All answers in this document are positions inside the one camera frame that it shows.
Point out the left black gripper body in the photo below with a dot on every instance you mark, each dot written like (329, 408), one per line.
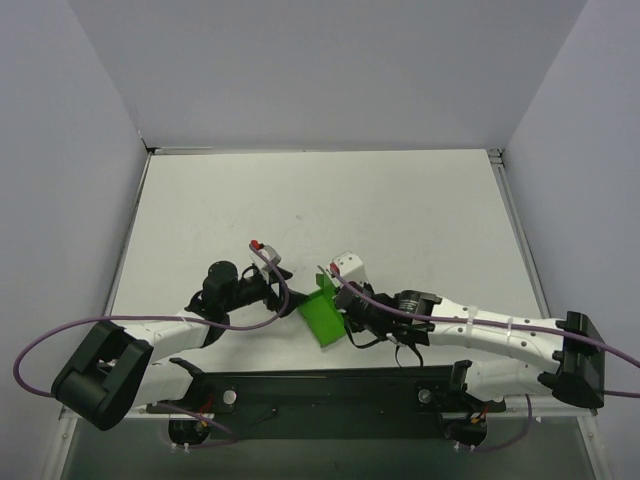
(273, 293)

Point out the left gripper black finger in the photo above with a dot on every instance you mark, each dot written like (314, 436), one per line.
(281, 273)
(284, 307)

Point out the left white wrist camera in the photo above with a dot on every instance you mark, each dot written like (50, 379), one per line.
(265, 258)

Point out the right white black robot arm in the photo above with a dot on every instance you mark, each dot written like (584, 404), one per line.
(563, 358)

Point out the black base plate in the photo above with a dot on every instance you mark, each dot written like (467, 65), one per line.
(345, 404)

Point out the aluminium frame rail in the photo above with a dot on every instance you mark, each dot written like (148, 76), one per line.
(498, 167)

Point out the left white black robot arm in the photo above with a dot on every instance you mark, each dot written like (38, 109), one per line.
(118, 367)

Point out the green paper box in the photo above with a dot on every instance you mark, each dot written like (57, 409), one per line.
(324, 321)

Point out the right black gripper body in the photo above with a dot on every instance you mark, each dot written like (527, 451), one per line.
(343, 298)

